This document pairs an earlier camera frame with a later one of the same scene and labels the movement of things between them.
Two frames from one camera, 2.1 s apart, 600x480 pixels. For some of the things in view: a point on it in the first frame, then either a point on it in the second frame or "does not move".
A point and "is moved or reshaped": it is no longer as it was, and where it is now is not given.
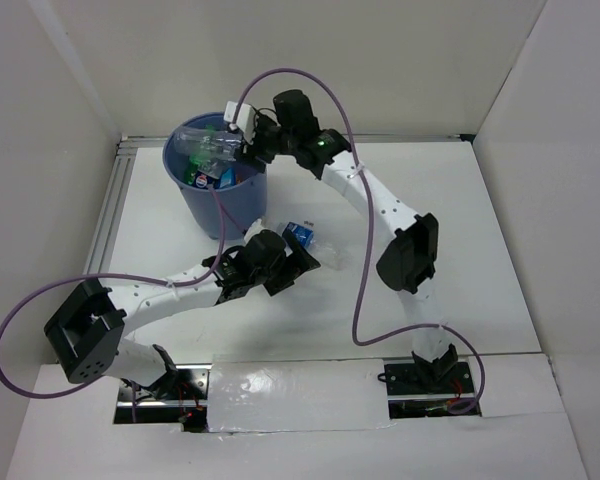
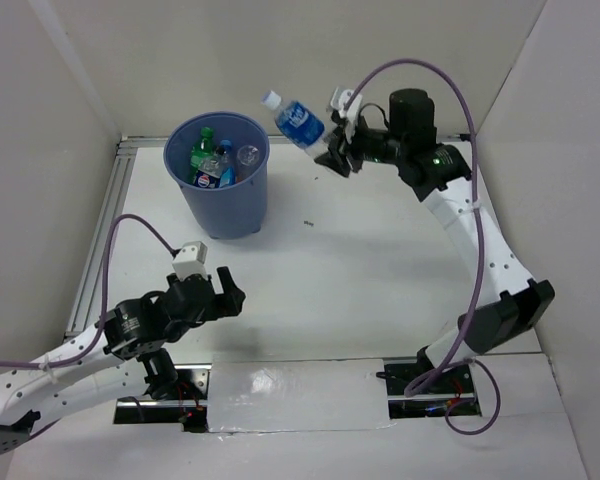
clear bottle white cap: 210,143 -> 247,161
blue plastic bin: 248,200 does not move
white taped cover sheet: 303,395 does not move
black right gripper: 255,148 -> 332,161
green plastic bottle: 199,156 does not move
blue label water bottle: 325,254 is moved or reshaped
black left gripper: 297,263 -> 229,303
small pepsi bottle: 203,180 does not move
